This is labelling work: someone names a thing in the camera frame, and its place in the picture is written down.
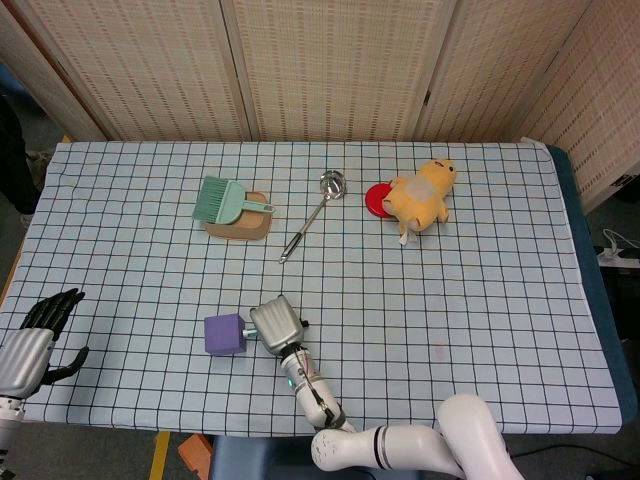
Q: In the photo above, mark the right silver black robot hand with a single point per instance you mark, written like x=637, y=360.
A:
x=277, y=325

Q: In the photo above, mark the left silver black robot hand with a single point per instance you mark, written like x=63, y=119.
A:
x=30, y=345

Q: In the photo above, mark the green whiteboard marker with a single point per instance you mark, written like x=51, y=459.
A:
x=248, y=331

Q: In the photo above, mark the purple foam cube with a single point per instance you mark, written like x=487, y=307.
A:
x=225, y=334

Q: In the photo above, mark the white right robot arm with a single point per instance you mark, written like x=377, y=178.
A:
x=400, y=430

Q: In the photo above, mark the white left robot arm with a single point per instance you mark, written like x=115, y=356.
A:
x=7, y=435

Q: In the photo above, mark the tan plastic basin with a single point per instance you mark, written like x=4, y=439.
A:
x=247, y=225

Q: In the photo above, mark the checkered grid tablecloth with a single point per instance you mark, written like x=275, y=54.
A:
x=400, y=310

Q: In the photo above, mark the green dustpan brush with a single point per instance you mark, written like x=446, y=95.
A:
x=220, y=201

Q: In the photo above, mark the orange foam block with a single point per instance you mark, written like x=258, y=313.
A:
x=195, y=452

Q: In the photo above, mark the red round disc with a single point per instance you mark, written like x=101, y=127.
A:
x=376, y=201

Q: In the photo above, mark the yellow plush toy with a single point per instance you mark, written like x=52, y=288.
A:
x=422, y=197

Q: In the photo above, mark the woven folding screen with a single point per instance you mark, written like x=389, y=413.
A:
x=320, y=65

